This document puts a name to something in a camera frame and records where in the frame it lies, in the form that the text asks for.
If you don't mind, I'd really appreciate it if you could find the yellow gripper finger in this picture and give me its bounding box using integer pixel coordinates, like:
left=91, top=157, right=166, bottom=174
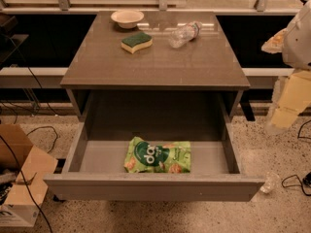
left=261, top=28, right=287, bottom=54
left=265, top=70, right=311, bottom=135

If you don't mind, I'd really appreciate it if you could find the green rice chip bag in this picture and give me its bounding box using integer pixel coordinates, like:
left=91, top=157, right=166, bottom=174
left=123, top=137, right=191, bottom=174

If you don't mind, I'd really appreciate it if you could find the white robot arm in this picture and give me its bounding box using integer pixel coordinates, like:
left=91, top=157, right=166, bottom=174
left=261, top=0, right=311, bottom=135

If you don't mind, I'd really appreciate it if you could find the grey counter cabinet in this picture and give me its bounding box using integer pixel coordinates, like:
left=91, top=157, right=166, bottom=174
left=61, top=11, right=250, bottom=115

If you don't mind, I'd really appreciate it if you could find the grey open drawer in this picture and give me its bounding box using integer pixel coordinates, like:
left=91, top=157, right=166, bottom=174
left=44, top=91, right=264, bottom=201

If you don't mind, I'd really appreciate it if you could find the clear plastic cup on floor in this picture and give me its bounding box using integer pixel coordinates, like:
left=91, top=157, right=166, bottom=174
left=260, top=172, right=279, bottom=194

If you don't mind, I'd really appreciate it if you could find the clear plastic water bottle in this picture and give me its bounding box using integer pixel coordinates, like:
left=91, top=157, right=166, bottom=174
left=169, top=21, right=202, bottom=49

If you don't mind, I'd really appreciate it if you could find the green yellow sponge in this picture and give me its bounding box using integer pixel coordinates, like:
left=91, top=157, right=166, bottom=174
left=121, top=32, right=153, bottom=53

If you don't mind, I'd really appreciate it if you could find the white bowl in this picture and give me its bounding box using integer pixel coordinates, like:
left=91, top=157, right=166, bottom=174
left=111, top=10, right=144, bottom=29

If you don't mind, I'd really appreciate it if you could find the cardboard box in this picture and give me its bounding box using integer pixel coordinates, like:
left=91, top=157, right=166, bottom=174
left=0, top=124, right=57, bottom=227

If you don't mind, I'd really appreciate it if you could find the black floor cable right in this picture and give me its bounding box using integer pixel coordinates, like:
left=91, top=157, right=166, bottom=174
left=281, top=119, right=311, bottom=197

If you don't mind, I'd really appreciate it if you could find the black floor cable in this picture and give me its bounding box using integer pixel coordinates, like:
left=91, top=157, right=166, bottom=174
left=0, top=32, right=60, bottom=233
left=281, top=119, right=311, bottom=197

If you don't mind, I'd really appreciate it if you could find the metal window frame rail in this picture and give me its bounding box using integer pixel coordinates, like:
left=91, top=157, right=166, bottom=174
left=0, top=0, right=311, bottom=17

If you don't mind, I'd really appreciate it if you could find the black floor cable left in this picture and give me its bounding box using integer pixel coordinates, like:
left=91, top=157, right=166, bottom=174
left=0, top=32, right=60, bottom=233

